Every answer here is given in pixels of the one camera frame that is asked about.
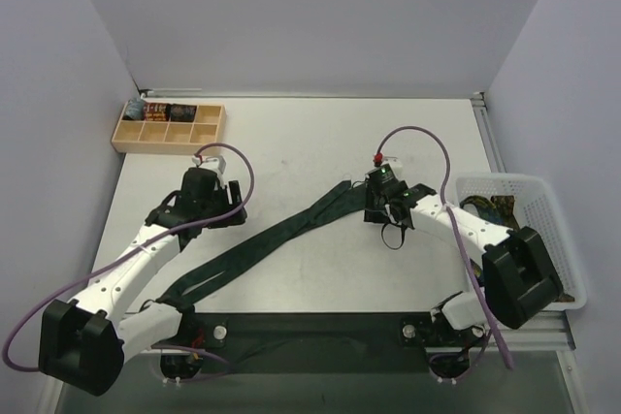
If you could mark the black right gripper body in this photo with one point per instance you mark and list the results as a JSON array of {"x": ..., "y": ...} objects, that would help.
[{"x": 376, "y": 207}]

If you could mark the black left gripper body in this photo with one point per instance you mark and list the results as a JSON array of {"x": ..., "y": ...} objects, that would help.
[{"x": 233, "y": 194}]

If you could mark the dark green tie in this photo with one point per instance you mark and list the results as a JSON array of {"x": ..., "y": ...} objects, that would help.
[{"x": 343, "y": 199}]

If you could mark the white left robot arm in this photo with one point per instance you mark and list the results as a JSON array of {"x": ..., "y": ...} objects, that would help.
[{"x": 86, "y": 341}]

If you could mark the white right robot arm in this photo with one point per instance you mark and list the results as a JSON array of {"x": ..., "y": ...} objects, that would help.
[{"x": 518, "y": 277}]

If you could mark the dark brown rolled tie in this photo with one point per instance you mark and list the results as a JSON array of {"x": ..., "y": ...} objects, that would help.
[{"x": 182, "y": 113}]

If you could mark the wooden compartment organizer box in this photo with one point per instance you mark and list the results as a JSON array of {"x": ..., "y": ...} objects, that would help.
[{"x": 171, "y": 138}]

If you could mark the red patterned rolled tie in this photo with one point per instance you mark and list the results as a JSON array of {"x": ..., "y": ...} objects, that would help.
[{"x": 156, "y": 112}]

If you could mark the blue yellow patterned tie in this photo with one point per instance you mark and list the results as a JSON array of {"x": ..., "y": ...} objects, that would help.
[{"x": 484, "y": 208}]

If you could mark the grey rolled tie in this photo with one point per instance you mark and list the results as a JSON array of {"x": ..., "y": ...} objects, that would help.
[{"x": 134, "y": 110}]

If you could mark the brown green patterned tie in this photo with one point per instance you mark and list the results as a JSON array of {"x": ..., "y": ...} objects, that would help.
[{"x": 504, "y": 206}]

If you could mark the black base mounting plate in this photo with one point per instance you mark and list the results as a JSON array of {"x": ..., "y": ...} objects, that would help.
[{"x": 318, "y": 343}]

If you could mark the white plastic basket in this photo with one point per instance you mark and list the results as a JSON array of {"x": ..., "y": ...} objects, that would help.
[{"x": 536, "y": 206}]

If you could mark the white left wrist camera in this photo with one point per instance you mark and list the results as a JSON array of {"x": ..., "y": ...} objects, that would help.
[{"x": 216, "y": 164}]

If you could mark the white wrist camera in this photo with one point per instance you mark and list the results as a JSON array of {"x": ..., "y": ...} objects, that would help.
[
  {"x": 394, "y": 163},
  {"x": 216, "y": 164}
]

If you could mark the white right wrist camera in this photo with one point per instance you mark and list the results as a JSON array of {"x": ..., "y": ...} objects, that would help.
[{"x": 394, "y": 163}]

